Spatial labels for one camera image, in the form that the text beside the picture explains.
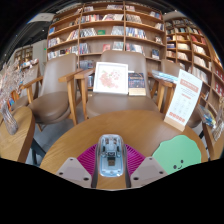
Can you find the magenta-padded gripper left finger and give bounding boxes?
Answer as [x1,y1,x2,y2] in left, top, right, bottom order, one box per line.
[55,143,100,190]

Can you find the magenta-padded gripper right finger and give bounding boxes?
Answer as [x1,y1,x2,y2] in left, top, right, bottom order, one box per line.
[123,143,169,190]

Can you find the transparent computer mouse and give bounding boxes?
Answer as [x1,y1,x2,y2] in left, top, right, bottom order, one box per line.
[95,133,127,178]

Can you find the green cloud-shaped mouse pad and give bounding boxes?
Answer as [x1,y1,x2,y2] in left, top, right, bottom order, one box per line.
[152,134,203,175]

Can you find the round wooden side table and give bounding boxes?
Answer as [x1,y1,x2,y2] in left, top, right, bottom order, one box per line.
[0,105,47,165]
[201,121,224,162]

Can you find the white sign in wooden stand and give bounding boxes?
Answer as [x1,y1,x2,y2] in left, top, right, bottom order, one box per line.
[163,68,204,132]

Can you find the stack of colourful books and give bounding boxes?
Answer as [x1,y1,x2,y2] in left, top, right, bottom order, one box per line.
[197,104,218,129]

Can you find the glass vase with pink flowers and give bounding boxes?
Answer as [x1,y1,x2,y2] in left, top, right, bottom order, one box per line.
[0,59,36,136]

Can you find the dark book with yellow edge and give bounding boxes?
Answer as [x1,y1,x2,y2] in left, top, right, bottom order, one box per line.
[127,72,147,97]

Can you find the flat stack of pale books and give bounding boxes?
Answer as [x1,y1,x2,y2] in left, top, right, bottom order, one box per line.
[151,69,180,84]

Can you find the white framed flower picture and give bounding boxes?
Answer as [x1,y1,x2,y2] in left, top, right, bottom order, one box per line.
[92,61,130,96]

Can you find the small distant wooden bookshelf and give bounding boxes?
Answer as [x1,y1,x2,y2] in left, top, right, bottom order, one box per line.
[13,44,34,68]

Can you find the angled wooden bookshelf with books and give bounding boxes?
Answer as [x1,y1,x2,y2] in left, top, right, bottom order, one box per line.
[163,16,224,113]

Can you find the wide wooden bookshelf with books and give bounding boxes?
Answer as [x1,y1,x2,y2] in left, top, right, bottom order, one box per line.
[46,1,166,73]

